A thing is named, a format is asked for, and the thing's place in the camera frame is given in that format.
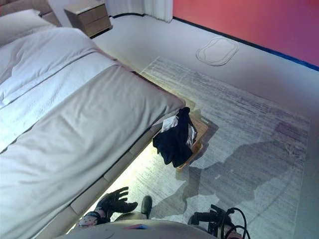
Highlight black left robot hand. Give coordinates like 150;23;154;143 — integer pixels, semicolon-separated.
96;186;139;221

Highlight grey padded headboard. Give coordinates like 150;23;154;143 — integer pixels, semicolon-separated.
0;0;62;28

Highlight white curtain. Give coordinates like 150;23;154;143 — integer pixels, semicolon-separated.
104;0;174;23

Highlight black right wrist cables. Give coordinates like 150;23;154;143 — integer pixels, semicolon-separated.
219;208;251;239

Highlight beige upholstered bed frame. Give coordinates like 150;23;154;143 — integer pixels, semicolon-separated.
67;71;186;239

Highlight grey robot torso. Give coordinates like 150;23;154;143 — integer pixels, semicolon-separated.
54;219;212;239

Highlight grey striped area rug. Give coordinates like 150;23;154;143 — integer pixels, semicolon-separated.
104;56;312;239

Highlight wooden laundry basket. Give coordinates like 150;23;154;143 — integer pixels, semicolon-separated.
152;109;209;171

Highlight white textured bed sheet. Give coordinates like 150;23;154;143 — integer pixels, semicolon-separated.
0;52;120;150

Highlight brown wooden nightstand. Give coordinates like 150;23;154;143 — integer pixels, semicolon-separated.
64;2;112;38

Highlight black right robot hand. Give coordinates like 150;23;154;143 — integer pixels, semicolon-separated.
193;204;230;235

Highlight white oval floor mat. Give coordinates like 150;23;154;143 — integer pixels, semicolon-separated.
195;37;240;67

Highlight white pillow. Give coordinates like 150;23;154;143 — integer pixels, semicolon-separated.
0;9;57;47

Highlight white duvet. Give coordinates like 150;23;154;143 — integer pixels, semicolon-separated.
0;26;118;105

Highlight bed with grey blanket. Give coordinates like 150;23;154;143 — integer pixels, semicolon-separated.
0;63;186;239

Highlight black garment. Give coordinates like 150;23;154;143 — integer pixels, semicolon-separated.
152;107;194;168

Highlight silver left robot leg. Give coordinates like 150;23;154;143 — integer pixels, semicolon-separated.
141;195;153;220

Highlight white garment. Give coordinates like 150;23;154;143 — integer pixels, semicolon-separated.
160;118;179;134

